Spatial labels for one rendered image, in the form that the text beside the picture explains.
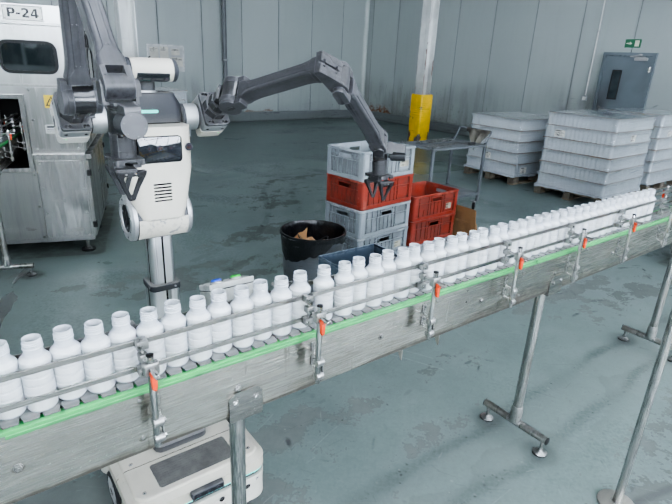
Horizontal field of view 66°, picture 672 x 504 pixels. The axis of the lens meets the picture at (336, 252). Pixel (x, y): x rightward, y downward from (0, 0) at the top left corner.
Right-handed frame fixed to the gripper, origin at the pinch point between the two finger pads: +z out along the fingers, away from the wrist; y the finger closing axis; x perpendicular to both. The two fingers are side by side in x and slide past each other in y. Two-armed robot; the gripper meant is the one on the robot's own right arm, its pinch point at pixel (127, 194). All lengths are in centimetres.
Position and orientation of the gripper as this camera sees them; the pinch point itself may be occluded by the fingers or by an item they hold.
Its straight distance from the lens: 132.9
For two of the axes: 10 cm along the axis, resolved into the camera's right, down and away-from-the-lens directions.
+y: 6.0, 3.1, -7.4
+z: -0.5, 9.4, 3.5
